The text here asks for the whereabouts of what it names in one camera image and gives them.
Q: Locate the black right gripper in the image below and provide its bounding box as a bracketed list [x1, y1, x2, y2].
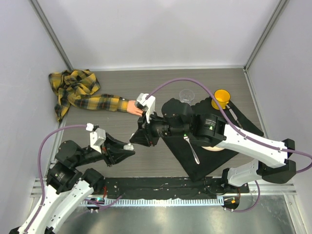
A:
[131, 109, 189, 146]

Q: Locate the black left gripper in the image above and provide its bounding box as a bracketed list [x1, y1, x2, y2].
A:
[73, 132, 136, 166]

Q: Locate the white nail polish bottle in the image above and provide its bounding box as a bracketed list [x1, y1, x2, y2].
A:
[123, 143, 134, 151]

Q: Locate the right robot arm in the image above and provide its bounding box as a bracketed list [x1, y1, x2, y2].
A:
[130, 97, 296, 193]

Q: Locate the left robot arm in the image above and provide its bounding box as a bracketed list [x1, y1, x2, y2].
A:
[10, 132, 135, 234]

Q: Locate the mannequin hand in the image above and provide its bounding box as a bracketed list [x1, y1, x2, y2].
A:
[127, 100, 143, 117]

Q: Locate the silver fork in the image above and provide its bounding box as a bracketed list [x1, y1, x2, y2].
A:
[183, 136, 200, 165]

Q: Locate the black scalloped placemat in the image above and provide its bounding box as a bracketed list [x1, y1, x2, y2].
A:
[163, 101, 264, 182]

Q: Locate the clear plastic cup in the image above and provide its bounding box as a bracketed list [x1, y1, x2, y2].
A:
[179, 89, 195, 105]

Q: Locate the yellow plaid shirt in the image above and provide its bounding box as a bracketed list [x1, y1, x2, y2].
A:
[48, 70, 129, 122]

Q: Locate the pink cream plate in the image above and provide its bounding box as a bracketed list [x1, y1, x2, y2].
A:
[202, 146, 224, 152]

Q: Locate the yellow mug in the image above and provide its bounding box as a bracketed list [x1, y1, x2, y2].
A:
[214, 89, 231, 110]

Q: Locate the silver knife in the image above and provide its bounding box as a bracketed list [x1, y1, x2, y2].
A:
[227, 105, 243, 129]

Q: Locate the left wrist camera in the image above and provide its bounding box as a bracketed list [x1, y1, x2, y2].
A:
[86, 123, 106, 154]

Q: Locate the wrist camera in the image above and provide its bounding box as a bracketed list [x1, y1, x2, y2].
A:
[135, 93, 156, 123]
[86, 123, 106, 154]

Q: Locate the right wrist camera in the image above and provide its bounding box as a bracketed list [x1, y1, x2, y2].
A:
[135, 93, 156, 123]

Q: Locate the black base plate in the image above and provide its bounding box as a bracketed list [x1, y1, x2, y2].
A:
[105, 176, 250, 200]

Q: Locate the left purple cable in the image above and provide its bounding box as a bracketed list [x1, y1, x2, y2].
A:
[23, 124, 88, 230]

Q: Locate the white cable duct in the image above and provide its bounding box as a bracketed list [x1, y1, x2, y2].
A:
[82, 197, 224, 207]

